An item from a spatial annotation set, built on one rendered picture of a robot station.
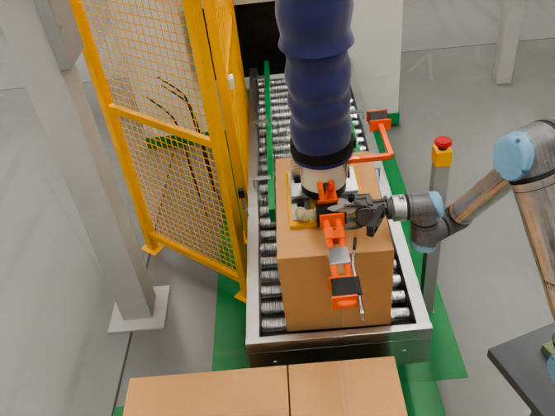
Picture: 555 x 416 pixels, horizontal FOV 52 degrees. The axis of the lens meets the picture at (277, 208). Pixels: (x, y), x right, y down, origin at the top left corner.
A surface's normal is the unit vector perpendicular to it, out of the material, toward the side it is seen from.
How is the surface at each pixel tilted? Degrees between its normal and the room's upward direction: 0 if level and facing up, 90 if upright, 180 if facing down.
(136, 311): 90
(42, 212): 0
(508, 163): 80
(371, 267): 90
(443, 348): 0
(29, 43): 90
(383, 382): 0
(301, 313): 90
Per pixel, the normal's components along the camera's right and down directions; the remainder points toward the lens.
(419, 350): 0.04, 0.64
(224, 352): -0.10, -0.76
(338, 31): 0.68, 0.54
